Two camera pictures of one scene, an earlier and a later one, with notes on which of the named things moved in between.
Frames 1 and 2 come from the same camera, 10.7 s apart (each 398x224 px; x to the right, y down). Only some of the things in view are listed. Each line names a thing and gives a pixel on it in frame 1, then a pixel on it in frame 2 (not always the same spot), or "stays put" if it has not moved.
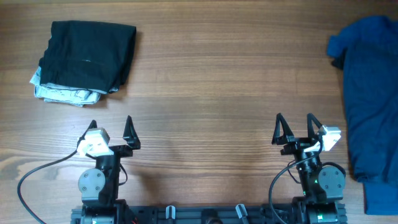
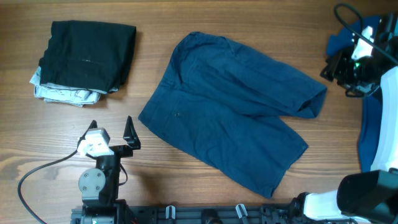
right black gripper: (288, 136) to (334, 69)
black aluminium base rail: (222, 214) stays put
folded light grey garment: (65, 94) stays put
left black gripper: (130, 138) stays put
